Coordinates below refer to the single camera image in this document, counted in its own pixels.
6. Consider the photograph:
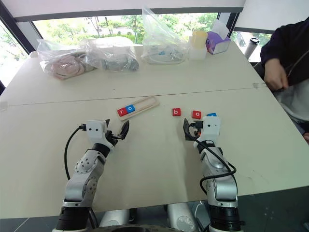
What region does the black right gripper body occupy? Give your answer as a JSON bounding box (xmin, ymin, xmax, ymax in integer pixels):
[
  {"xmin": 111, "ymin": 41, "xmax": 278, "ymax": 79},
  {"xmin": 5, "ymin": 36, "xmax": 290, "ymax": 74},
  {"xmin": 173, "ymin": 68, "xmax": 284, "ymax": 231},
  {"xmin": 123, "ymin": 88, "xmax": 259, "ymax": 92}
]
[{"xmin": 189, "ymin": 120, "xmax": 205, "ymax": 140}]

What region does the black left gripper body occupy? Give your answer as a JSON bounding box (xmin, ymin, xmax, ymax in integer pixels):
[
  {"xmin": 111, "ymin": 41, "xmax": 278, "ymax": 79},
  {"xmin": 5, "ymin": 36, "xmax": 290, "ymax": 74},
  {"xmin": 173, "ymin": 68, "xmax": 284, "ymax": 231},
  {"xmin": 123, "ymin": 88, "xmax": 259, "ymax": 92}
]
[{"xmin": 105, "ymin": 130, "xmax": 122, "ymax": 147}]

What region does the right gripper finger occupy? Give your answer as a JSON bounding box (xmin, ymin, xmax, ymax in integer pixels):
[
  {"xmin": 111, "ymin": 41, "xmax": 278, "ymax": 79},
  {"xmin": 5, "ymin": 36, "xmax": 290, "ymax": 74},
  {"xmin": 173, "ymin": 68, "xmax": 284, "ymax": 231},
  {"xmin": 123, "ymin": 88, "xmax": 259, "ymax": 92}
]
[{"xmin": 183, "ymin": 117, "xmax": 197, "ymax": 141}]

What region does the wooden letter tray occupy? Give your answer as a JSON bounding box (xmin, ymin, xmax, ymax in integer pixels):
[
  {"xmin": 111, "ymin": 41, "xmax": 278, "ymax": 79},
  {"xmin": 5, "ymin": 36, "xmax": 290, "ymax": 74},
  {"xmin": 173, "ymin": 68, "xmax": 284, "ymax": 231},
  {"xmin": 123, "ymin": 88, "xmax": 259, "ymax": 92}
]
[{"xmin": 117, "ymin": 95, "xmax": 160, "ymax": 121}]

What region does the white rounded robot body part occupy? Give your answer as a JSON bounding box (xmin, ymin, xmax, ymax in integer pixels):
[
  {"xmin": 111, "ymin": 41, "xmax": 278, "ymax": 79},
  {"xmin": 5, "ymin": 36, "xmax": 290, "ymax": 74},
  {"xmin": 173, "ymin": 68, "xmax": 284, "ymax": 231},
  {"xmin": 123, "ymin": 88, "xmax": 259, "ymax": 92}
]
[
  {"xmin": 99, "ymin": 208, "xmax": 130, "ymax": 228},
  {"xmin": 167, "ymin": 202, "xmax": 198, "ymax": 232}
]

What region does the bystander bare hand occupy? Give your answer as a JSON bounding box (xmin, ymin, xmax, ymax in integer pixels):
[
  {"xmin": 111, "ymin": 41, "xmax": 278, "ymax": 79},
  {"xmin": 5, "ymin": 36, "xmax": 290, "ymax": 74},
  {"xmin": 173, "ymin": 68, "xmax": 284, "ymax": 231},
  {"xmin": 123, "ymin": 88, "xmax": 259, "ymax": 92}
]
[{"xmin": 264, "ymin": 57, "xmax": 290, "ymax": 92}]

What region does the plastic bag with grey items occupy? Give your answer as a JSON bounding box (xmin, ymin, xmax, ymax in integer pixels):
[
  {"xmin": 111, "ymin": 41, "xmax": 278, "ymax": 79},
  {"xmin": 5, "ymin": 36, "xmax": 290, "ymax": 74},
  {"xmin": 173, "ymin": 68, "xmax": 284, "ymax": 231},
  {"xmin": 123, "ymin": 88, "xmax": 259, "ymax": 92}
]
[{"xmin": 81, "ymin": 37, "xmax": 140, "ymax": 73}]

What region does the white translucent plastic container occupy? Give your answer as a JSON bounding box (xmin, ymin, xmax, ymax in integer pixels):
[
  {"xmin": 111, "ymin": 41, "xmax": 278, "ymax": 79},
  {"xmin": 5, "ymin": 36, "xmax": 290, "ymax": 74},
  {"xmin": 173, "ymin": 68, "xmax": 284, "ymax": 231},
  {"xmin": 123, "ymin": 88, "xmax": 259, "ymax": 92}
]
[{"xmin": 187, "ymin": 35, "xmax": 208, "ymax": 61}]

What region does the plastic bag with pink cloth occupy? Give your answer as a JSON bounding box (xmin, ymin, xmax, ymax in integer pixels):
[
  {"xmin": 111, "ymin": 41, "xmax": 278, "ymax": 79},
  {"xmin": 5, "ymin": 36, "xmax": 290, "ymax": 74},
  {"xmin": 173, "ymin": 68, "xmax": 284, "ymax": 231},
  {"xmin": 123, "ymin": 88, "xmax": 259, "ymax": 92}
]
[{"xmin": 36, "ymin": 38, "xmax": 98, "ymax": 81}]

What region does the purple tissue box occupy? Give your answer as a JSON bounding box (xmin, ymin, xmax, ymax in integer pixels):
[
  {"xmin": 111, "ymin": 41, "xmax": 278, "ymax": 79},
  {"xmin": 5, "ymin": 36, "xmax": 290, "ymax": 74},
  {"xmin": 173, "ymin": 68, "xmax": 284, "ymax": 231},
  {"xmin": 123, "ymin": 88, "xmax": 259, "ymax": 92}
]
[{"xmin": 206, "ymin": 19, "xmax": 232, "ymax": 56}]

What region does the yellow plastic cup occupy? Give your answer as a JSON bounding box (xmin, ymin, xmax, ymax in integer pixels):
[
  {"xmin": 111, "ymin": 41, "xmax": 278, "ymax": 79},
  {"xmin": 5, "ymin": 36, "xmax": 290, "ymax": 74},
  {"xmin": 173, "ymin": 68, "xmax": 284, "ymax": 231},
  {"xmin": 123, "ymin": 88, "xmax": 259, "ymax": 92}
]
[{"xmin": 191, "ymin": 30, "xmax": 209, "ymax": 50}]

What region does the tall clear plastic bag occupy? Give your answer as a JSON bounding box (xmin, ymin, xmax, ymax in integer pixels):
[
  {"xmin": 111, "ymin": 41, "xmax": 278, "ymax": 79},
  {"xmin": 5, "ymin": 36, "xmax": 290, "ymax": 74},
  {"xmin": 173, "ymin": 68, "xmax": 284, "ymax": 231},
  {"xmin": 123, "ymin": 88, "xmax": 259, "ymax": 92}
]
[{"xmin": 140, "ymin": 6, "xmax": 191, "ymax": 65}]

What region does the dark travel tumbler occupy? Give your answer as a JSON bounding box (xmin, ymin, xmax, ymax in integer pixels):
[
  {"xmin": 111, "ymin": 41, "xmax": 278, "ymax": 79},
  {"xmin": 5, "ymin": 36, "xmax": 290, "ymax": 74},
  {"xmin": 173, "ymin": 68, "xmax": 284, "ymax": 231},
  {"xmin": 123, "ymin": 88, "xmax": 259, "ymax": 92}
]
[{"xmin": 244, "ymin": 37, "xmax": 260, "ymax": 59}]

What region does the person in dark jacket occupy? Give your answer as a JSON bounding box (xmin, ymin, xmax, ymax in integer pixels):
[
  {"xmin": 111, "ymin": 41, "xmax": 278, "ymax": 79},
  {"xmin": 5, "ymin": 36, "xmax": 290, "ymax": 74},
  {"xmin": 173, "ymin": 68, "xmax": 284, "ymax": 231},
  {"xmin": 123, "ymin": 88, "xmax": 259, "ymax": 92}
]
[{"xmin": 259, "ymin": 18, "xmax": 309, "ymax": 145}]

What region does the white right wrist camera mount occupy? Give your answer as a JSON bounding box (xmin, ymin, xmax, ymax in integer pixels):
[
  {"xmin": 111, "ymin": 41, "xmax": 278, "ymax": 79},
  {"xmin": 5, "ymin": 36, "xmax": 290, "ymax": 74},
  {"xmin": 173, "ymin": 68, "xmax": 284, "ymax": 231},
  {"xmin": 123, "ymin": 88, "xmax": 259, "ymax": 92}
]
[{"xmin": 197, "ymin": 115, "xmax": 222, "ymax": 143}]

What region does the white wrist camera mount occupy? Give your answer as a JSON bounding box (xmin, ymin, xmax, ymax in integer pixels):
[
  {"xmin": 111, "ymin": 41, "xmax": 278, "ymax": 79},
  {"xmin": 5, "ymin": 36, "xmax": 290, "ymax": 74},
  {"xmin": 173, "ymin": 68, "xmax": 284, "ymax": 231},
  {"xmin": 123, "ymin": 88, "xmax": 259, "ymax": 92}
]
[
  {"xmin": 86, "ymin": 120, "xmax": 114, "ymax": 147},
  {"xmin": 197, "ymin": 115, "xmax": 222, "ymax": 143}
]

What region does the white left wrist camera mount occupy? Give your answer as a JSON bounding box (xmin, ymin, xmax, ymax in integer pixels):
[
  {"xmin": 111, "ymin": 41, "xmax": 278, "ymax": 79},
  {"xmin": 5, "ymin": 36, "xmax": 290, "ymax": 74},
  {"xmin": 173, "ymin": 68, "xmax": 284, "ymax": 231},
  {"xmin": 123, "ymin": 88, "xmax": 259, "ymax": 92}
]
[{"xmin": 86, "ymin": 120, "xmax": 114, "ymax": 147}]

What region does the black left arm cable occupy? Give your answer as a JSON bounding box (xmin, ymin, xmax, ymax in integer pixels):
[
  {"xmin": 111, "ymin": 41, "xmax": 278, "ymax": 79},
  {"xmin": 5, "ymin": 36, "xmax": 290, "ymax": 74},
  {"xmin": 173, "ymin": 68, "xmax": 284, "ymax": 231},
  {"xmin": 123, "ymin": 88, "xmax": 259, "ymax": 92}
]
[{"xmin": 63, "ymin": 123, "xmax": 87, "ymax": 181}]

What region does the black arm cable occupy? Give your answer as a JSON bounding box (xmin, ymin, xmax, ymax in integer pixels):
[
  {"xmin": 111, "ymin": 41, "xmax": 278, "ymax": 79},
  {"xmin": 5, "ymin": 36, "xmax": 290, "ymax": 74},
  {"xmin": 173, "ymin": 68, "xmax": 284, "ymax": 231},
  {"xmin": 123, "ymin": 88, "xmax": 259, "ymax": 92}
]
[
  {"xmin": 193, "ymin": 138, "xmax": 238, "ymax": 195},
  {"xmin": 63, "ymin": 123, "xmax": 87, "ymax": 181}
]

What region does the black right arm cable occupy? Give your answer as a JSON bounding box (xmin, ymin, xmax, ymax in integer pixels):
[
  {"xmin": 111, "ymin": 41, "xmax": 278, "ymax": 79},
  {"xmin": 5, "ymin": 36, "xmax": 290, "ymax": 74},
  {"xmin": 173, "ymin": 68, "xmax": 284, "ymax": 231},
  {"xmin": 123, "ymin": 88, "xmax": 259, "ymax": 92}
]
[{"xmin": 193, "ymin": 138, "xmax": 238, "ymax": 195}]

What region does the dark window frame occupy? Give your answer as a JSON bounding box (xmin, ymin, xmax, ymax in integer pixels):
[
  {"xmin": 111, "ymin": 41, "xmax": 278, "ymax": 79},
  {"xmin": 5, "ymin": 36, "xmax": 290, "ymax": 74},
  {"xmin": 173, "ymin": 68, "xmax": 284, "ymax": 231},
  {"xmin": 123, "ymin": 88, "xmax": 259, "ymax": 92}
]
[{"xmin": 0, "ymin": 0, "xmax": 245, "ymax": 95}]

